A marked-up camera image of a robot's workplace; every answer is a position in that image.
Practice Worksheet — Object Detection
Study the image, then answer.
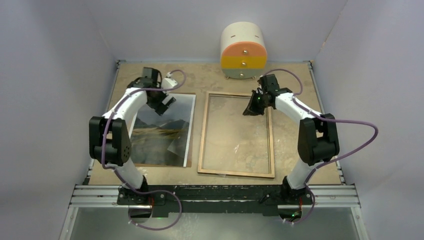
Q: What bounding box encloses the small round drawer cabinet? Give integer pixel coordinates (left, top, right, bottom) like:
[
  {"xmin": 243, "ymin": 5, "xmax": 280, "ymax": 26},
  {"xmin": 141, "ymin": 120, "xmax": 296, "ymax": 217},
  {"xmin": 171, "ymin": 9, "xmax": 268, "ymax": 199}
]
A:
[{"xmin": 220, "ymin": 21, "xmax": 268, "ymax": 80}]

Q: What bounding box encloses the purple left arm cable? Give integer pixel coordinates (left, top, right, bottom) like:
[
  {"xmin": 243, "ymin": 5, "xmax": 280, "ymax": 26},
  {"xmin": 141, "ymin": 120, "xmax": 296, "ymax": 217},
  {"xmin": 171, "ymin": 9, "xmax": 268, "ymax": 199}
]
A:
[{"xmin": 100, "ymin": 69, "xmax": 183, "ymax": 231}]

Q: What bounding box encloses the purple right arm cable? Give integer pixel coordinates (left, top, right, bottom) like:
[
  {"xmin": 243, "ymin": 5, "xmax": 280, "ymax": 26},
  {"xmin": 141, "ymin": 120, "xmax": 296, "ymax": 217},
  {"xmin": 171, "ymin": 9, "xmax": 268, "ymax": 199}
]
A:
[{"xmin": 261, "ymin": 68, "xmax": 379, "ymax": 226}]

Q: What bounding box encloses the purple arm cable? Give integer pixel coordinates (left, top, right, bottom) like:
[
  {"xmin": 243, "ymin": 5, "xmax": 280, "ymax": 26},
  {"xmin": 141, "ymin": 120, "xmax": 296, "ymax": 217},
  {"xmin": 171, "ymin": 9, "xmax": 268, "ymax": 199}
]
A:
[
  {"xmin": 100, "ymin": 69, "xmax": 183, "ymax": 231},
  {"xmin": 261, "ymin": 68, "xmax": 379, "ymax": 226}
]

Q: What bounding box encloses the landscape photo print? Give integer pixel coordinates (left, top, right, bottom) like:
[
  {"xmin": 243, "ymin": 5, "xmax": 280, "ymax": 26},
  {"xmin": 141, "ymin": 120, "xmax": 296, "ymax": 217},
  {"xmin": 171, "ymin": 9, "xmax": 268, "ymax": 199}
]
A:
[{"xmin": 127, "ymin": 92, "xmax": 197, "ymax": 168}]

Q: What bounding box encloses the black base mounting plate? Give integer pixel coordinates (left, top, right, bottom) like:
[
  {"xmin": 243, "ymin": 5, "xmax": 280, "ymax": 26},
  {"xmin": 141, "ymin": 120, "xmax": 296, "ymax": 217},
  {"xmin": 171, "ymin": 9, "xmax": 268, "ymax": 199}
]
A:
[{"xmin": 117, "ymin": 184, "xmax": 313, "ymax": 218}]

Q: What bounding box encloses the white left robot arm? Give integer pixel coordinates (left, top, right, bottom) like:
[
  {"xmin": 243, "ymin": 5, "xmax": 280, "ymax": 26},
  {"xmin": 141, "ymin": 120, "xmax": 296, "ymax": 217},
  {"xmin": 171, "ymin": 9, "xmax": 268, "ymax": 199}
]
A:
[{"xmin": 88, "ymin": 67, "xmax": 182, "ymax": 205}]

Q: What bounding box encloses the wooden picture frame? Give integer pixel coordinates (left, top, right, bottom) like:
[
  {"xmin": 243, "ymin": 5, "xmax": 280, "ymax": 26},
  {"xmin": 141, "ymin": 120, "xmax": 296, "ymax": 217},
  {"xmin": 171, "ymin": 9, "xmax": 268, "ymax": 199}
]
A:
[{"xmin": 197, "ymin": 91, "xmax": 276, "ymax": 179}]

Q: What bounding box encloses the brown backing board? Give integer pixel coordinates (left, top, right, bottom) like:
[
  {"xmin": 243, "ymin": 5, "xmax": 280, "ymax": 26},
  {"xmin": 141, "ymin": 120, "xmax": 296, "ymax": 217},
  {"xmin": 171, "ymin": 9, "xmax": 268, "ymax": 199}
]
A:
[{"xmin": 131, "ymin": 92, "xmax": 197, "ymax": 169}]

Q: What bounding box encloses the aluminium rail frame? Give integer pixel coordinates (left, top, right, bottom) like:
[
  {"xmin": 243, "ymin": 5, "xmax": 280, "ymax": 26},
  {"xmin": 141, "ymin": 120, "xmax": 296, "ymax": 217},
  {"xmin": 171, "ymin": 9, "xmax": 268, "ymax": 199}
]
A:
[{"xmin": 60, "ymin": 61, "xmax": 369, "ymax": 240}]

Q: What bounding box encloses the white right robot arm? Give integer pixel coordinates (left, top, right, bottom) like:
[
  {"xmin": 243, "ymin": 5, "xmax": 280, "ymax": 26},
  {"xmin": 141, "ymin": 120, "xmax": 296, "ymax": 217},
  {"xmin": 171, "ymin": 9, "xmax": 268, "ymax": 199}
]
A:
[{"xmin": 243, "ymin": 74, "xmax": 340, "ymax": 204}]

